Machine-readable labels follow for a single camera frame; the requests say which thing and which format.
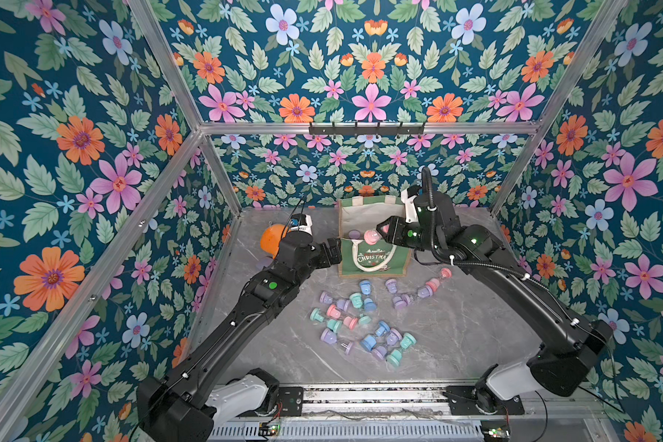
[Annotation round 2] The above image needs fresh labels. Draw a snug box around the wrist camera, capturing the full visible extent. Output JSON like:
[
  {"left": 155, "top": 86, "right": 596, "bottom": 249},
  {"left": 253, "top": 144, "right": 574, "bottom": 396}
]
[
  {"left": 288, "top": 213, "right": 313, "bottom": 236},
  {"left": 401, "top": 186, "right": 420, "bottom": 224}
]

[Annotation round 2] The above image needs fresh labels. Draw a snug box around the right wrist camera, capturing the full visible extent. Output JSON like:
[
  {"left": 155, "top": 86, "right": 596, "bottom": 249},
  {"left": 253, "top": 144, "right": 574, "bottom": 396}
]
[{"left": 401, "top": 186, "right": 420, "bottom": 224}]

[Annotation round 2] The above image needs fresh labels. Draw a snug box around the blue hourglass bottom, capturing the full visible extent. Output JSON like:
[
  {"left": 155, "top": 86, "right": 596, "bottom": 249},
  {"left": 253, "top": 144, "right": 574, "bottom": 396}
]
[{"left": 359, "top": 334, "right": 378, "bottom": 352}]

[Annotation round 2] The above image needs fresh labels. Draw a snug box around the black hook rail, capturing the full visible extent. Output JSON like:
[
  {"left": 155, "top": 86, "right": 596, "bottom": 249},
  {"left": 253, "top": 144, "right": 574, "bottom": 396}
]
[{"left": 308, "top": 122, "right": 425, "bottom": 137}]

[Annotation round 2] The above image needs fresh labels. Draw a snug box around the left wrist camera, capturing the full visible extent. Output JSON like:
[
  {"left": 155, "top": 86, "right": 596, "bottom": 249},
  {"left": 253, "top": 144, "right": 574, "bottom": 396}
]
[{"left": 288, "top": 213, "right": 313, "bottom": 236}]

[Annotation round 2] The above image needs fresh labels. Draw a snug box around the large pink hourglass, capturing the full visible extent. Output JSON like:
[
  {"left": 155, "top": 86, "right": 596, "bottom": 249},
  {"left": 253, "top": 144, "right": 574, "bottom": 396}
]
[{"left": 363, "top": 229, "right": 381, "bottom": 246}]

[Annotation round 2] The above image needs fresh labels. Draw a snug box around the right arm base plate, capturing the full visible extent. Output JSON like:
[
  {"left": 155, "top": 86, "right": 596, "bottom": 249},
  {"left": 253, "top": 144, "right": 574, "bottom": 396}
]
[{"left": 443, "top": 385, "right": 525, "bottom": 416}]

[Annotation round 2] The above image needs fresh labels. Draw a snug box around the orange whale toy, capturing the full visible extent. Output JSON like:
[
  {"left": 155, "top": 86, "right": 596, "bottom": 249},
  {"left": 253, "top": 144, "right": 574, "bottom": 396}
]
[{"left": 259, "top": 224, "right": 289, "bottom": 258}]

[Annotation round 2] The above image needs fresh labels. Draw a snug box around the green canvas Christmas bag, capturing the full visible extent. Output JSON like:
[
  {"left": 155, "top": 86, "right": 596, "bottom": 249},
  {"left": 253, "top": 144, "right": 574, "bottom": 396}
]
[{"left": 339, "top": 195, "right": 412, "bottom": 278}]

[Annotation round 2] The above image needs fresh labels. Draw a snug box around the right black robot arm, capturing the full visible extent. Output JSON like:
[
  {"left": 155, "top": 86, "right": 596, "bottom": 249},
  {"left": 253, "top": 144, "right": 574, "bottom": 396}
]
[{"left": 376, "top": 171, "right": 613, "bottom": 414}]

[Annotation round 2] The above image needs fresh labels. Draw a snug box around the green hourglass bottom right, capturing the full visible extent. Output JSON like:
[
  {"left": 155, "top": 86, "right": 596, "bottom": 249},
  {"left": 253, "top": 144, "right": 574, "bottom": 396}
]
[{"left": 385, "top": 333, "right": 417, "bottom": 368}]

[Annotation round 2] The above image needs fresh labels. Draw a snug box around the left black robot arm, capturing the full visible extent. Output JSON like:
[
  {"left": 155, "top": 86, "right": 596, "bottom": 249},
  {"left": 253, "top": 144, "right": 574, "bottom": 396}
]
[{"left": 136, "top": 230, "right": 342, "bottom": 441}]

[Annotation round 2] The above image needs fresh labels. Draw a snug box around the blue hourglass near bag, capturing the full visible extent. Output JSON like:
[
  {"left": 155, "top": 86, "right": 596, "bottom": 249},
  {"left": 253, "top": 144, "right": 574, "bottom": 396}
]
[{"left": 359, "top": 280, "right": 372, "bottom": 297}]

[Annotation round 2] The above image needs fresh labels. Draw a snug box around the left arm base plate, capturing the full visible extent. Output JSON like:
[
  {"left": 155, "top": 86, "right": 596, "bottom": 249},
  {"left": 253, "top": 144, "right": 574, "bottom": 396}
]
[{"left": 227, "top": 386, "right": 305, "bottom": 418}]

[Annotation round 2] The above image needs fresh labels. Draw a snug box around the green hourglass left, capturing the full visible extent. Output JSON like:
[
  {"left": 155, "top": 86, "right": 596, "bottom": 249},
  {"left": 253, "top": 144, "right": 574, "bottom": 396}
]
[{"left": 309, "top": 309, "right": 326, "bottom": 323}]

